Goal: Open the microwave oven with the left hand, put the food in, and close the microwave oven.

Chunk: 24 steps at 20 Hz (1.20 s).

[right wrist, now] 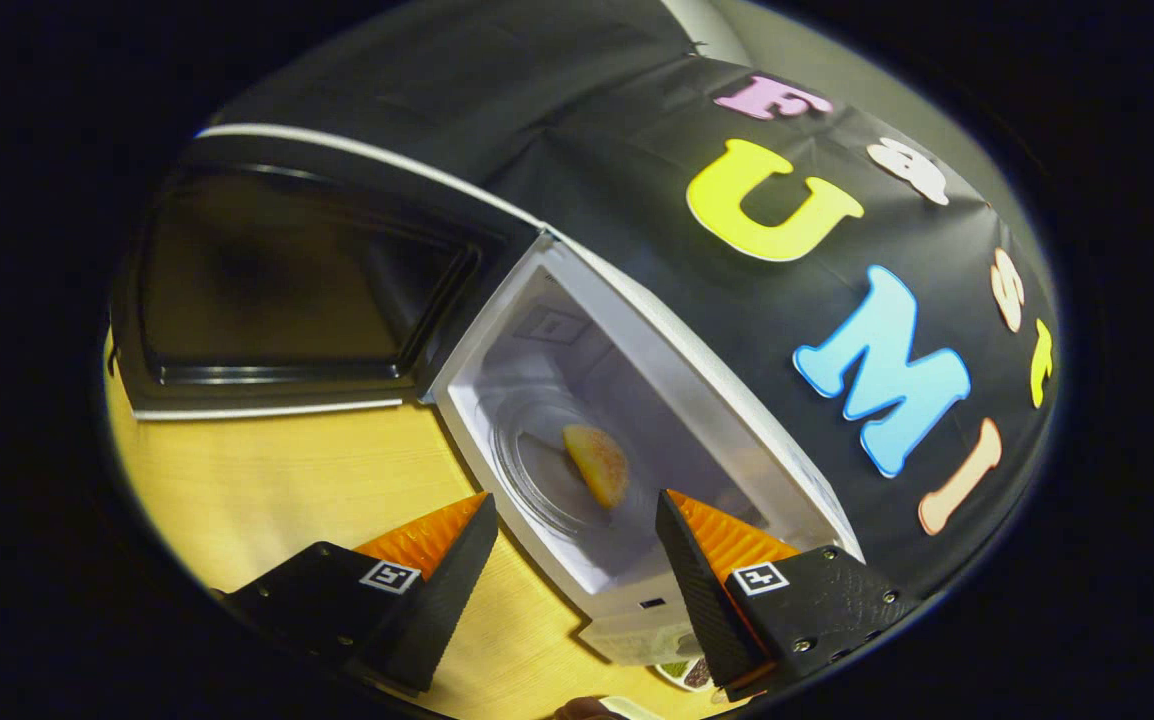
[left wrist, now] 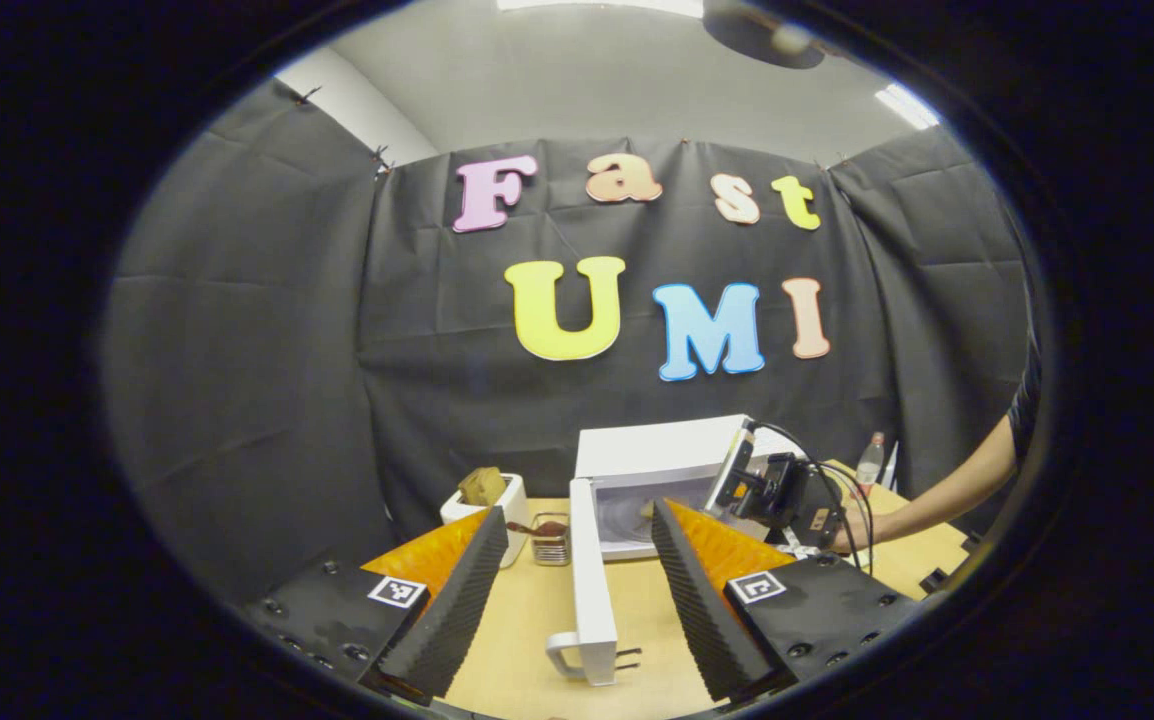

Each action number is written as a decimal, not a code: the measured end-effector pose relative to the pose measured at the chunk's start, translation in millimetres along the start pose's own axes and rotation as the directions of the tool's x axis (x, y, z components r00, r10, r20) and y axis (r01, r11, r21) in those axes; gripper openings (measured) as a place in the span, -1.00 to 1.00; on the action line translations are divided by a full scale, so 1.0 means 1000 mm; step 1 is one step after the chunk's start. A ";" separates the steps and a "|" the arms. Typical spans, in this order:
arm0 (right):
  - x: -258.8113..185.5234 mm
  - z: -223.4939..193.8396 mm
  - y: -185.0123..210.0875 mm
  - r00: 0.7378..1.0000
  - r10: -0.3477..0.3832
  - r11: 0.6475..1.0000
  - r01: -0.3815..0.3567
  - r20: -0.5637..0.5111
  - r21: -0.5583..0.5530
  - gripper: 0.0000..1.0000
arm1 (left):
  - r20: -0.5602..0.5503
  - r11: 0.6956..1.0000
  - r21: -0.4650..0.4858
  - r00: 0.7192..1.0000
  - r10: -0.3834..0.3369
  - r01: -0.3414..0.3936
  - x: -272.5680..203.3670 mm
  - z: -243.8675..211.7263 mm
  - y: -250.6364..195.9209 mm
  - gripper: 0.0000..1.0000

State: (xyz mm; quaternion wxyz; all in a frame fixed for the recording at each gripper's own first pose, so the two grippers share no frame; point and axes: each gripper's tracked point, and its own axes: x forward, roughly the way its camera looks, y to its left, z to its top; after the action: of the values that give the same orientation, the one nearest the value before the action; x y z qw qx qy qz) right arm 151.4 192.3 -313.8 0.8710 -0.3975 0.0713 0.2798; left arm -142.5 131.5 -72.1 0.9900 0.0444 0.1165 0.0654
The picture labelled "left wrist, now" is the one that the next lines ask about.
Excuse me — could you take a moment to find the black backdrop cloth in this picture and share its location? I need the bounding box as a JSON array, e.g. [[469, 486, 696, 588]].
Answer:
[[102, 78, 1033, 601]]

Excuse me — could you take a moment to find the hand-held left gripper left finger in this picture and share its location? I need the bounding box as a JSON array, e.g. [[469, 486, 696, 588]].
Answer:
[[242, 505, 510, 703]]

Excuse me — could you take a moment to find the white toaster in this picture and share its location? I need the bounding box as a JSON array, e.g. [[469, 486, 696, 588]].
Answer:
[[439, 472, 530, 569]]

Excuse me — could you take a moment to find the person's dark shirt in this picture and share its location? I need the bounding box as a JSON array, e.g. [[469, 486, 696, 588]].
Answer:
[[1007, 345, 1043, 466]]

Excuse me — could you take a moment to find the brown bread slice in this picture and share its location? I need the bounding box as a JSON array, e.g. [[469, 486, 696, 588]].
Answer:
[[457, 466, 508, 507]]

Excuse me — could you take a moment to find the small ceiling light panel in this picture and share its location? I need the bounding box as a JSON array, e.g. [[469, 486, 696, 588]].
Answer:
[[874, 83, 941, 131]]

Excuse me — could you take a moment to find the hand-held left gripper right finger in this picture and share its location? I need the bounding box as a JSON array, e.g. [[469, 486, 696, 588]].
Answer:
[[650, 498, 923, 703]]

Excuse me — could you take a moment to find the ribbed glass jar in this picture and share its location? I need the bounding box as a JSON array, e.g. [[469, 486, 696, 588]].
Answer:
[[532, 512, 572, 568]]

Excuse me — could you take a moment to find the long ceiling light panel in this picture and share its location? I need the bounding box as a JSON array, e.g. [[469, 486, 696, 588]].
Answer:
[[497, 0, 706, 19]]

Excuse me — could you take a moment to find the white microwave oven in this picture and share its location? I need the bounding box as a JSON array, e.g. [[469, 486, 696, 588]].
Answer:
[[545, 413, 808, 689]]

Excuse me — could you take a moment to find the dark round ceiling fixture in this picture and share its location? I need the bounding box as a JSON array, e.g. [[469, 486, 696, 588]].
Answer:
[[702, 0, 826, 71]]

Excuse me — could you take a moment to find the clear plastic water bottle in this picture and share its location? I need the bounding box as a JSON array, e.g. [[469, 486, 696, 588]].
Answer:
[[855, 432, 886, 491]]

